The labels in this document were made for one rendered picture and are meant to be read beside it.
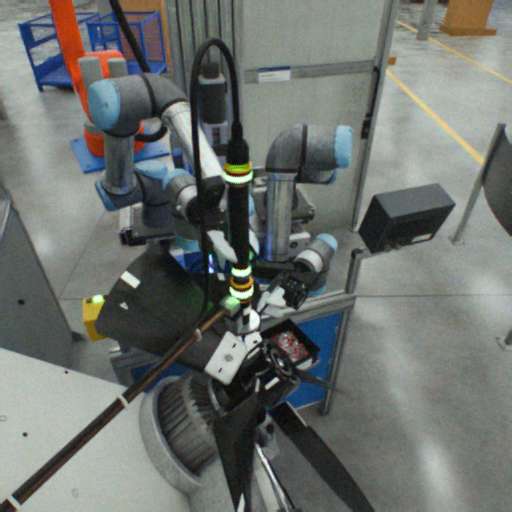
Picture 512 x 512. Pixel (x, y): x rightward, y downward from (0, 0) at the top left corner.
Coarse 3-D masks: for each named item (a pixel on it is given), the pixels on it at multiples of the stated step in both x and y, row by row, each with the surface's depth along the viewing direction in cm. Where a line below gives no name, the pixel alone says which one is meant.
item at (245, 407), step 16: (256, 400) 67; (224, 416) 51; (240, 416) 56; (256, 416) 65; (224, 432) 50; (240, 432) 55; (256, 432) 70; (224, 448) 48; (240, 448) 53; (224, 464) 47; (240, 464) 52; (240, 480) 51; (240, 496) 50
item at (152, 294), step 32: (160, 256) 78; (128, 288) 70; (160, 288) 74; (192, 288) 78; (96, 320) 65; (128, 320) 68; (160, 320) 72; (192, 320) 75; (160, 352) 71; (192, 352) 74
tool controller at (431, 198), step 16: (384, 192) 129; (400, 192) 129; (416, 192) 130; (432, 192) 131; (368, 208) 132; (384, 208) 124; (400, 208) 125; (416, 208) 125; (432, 208) 126; (448, 208) 129; (368, 224) 134; (384, 224) 125; (400, 224) 126; (416, 224) 130; (432, 224) 133; (368, 240) 137; (384, 240) 131; (400, 240) 135; (416, 240) 139
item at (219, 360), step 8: (224, 336) 79; (232, 336) 79; (224, 344) 78; (232, 344) 79; (240, 344) 80; (216, 352) 77; (224, 352) 78; (232, 352) 79; (240, 352) 80; (216, 360) 77; (224, 360) 78; (240, 360) 79; (208, 368) 76; (216, 368) 77; (224, 368) 77; (232, 368) 78; (216, 376) 76; (224, 376) 77; (232, 376) 78
